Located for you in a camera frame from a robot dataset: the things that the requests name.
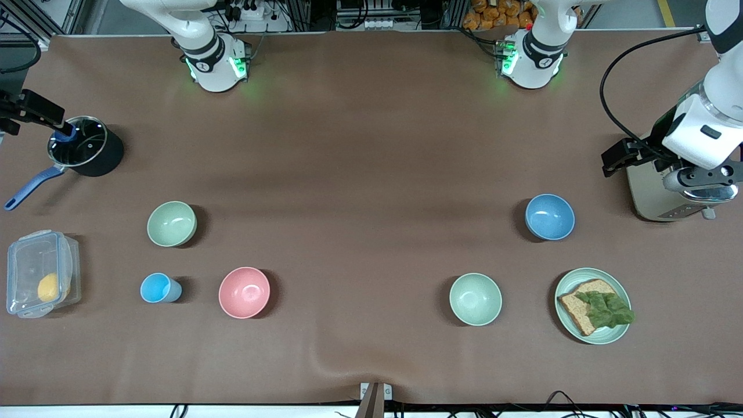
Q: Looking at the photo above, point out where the blue bowl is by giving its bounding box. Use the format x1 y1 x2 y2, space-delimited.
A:
525 194 576 241

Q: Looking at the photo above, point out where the light green bowl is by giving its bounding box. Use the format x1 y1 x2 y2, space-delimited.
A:
147 201 197 248
449 273 503 326

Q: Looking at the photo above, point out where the pink bowl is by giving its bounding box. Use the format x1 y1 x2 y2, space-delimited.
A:
219 267 271 319

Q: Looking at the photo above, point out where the glass lid with blue knob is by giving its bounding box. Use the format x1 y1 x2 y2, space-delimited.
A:
48 116 109 168

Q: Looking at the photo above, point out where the beige and chrome toaster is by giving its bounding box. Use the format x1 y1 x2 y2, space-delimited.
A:
627 136 739 222

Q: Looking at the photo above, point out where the clear plastic lidded container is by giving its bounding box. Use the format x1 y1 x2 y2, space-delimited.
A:
6 230 82 319

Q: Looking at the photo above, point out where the green lettuce leaf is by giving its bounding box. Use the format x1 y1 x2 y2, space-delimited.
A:
575 290 636 329

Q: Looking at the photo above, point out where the brown bread slice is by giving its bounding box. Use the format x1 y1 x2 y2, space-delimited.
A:
558 279 619 337

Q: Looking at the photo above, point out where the light green plate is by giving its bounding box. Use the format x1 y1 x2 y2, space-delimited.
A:
554 268 632 345

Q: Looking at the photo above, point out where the yellow lemon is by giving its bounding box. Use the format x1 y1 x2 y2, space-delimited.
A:
38 273 60 302

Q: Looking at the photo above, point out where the blue cup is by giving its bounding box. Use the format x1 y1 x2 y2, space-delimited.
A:
140 273 182 304

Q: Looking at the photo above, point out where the bag of orange fruits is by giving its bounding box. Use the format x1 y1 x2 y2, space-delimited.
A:
463 0 536 31

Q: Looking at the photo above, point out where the brown table cover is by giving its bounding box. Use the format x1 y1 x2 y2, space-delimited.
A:
0 29 743 405

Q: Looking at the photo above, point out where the white power strip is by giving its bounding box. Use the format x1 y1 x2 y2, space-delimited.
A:
338 19 395 31

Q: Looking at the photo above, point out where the black pot with blue handle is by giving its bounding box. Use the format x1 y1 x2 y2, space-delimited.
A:
5 116 124 211

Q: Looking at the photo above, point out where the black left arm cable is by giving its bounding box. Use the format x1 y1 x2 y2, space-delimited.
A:
600 26 710 163

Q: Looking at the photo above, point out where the black looped floor cable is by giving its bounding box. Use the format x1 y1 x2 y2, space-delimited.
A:
544 390 586 408

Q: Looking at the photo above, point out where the metal bracket at table edge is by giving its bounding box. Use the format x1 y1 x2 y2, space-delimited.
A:
360 382 392 418

